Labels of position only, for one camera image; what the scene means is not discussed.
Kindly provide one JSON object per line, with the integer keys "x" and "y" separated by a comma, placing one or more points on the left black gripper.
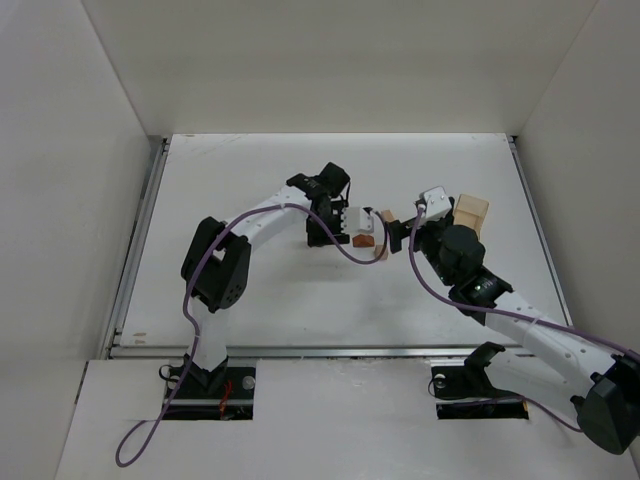
{"x": 335, "y": 223}

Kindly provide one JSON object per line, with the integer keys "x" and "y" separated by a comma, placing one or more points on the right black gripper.
{"x": 413, "y": 229}

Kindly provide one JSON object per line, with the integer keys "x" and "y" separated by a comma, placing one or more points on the wooden box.
{"x": 470, "y": 212}

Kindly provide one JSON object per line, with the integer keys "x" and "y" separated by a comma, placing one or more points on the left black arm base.
{"x": 227, "y": 395}

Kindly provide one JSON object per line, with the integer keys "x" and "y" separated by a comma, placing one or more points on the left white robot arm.
{"x": 217, "y": 263}

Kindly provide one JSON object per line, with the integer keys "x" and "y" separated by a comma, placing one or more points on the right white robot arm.
{"x": 591, "y": 381}

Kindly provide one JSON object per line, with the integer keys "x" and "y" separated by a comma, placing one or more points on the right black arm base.
{"x": 464, "y": 391}

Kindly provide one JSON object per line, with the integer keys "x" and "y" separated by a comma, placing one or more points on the dark orange triangular block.
{"x": 363, "y": 241}

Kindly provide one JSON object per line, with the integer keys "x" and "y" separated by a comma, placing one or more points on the small light wood cube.
{"x": 380, "y": 252}

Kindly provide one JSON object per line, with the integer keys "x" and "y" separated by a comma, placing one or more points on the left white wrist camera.
{"x": 357, "y": 220}

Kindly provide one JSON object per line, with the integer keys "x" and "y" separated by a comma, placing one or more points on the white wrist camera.
{"x": 434, "y": 203}
{"x": 357, "y": 220}

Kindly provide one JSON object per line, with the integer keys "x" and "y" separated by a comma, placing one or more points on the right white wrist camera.
{"x": 434, "y": 203}

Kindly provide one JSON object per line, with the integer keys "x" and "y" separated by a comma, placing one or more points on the aluminium table edge rail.
{"x": 566, "y": 314}

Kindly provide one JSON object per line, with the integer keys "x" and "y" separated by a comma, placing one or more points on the front aluminium rail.
{"x": 291, "y": 352}

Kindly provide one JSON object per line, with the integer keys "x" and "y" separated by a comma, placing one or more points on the left aluminium side rail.
{"x": 148, "y": 195}

